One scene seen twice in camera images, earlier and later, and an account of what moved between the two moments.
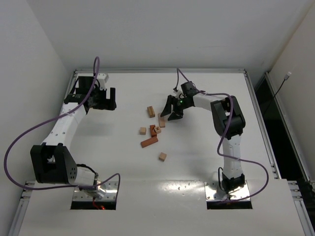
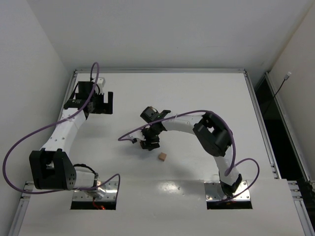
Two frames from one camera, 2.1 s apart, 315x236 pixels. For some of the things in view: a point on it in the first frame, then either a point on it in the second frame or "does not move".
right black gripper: x=177 y=106 → x=149 y=143
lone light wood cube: x=162 y=156 does not move
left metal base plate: x=111 y=189 does not move
